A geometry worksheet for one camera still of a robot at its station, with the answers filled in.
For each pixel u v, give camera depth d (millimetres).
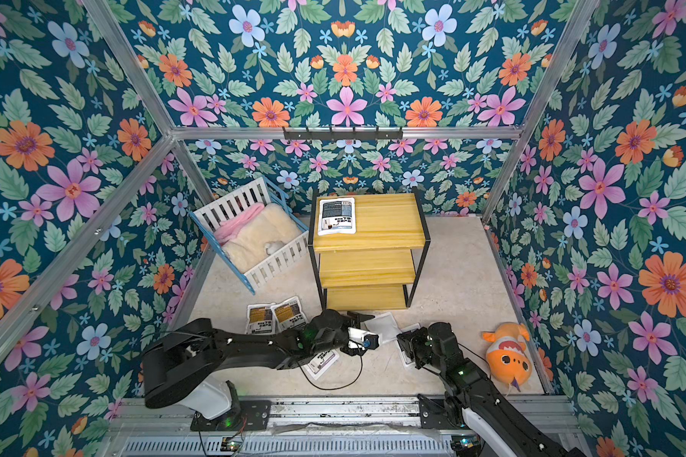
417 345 747
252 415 743
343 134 924
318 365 814
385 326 883
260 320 900
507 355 755
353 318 731
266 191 1090
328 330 628
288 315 907
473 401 567
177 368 436
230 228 1027
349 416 747
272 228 1053
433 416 735
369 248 676
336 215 718
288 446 702
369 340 669
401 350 841
